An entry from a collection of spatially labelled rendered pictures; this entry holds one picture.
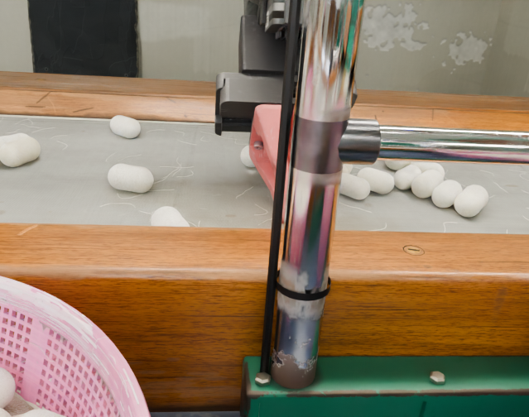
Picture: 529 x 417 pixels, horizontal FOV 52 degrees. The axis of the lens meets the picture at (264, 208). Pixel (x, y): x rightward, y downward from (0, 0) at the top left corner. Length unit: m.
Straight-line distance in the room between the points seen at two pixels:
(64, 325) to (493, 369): 0.22
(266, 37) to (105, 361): 0.27
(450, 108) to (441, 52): 2.11
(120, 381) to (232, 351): 0.10
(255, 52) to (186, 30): 2.13
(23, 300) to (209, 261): 0.09
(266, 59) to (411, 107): 0.31
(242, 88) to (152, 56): 2.17
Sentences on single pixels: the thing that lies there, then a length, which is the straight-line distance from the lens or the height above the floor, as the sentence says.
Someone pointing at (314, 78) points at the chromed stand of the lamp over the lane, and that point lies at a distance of 0.21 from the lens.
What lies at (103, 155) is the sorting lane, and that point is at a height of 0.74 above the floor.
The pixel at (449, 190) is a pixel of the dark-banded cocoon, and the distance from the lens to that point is 0.44.
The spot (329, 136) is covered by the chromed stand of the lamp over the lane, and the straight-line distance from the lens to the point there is 0.22.
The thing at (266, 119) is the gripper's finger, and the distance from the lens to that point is 0.38.
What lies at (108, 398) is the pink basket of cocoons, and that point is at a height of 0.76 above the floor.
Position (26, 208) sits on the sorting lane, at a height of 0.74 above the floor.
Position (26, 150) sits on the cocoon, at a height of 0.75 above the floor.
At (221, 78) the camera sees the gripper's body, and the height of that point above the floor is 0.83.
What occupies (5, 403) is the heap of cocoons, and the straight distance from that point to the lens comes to 0.26.
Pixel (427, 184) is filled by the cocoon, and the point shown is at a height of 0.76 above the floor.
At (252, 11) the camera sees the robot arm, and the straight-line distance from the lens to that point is 0.46.
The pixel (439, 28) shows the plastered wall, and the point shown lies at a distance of 2.77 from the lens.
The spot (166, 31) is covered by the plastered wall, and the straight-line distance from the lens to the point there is 2.53.
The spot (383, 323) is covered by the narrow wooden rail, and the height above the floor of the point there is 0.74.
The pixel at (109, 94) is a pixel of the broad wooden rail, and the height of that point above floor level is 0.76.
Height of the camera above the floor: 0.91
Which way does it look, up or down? 24 degrees down
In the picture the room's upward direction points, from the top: 4 degrees clockwise
